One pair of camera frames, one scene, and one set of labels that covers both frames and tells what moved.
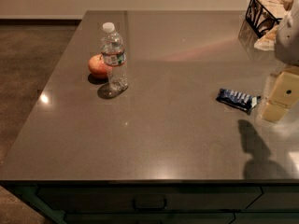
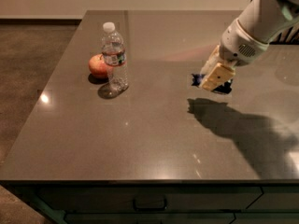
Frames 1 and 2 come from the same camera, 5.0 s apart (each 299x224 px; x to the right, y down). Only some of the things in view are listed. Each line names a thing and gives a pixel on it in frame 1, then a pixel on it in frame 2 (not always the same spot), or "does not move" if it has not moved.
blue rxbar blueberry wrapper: [237, 99] to [226, 88]
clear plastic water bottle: [114, 57] does not move
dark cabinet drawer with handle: [149, 199] does not move
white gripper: [288, 42] to [237, 47]
